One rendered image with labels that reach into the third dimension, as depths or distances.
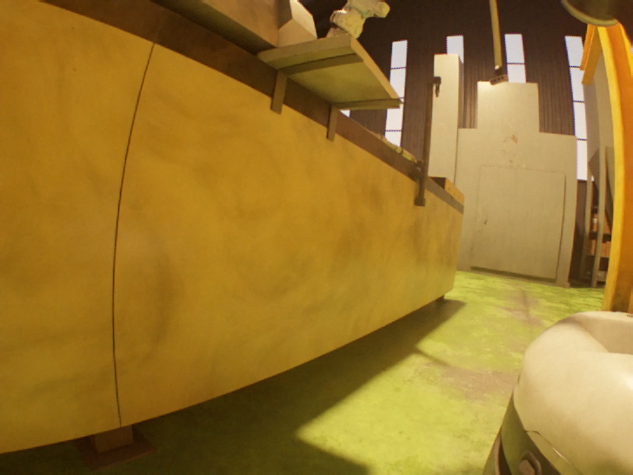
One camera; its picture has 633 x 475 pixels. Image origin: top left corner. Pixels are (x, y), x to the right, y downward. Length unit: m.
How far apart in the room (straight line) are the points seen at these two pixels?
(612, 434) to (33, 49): 0.75
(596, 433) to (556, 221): 5.71
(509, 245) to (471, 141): 1.99
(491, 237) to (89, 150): 5.83
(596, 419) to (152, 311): 0.59
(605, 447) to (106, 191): 0.64
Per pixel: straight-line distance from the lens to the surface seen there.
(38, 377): 0.53
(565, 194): 6.15
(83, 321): 0.51
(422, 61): 11.62
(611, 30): 4.74
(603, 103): 8.21
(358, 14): 1.00
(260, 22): 0.72
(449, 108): 6.58
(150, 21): 0.56
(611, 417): 0.37
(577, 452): 0.38
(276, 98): 0.70
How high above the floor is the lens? 0.46
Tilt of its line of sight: 2 degrees down
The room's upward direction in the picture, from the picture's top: 7 degrees clockwise
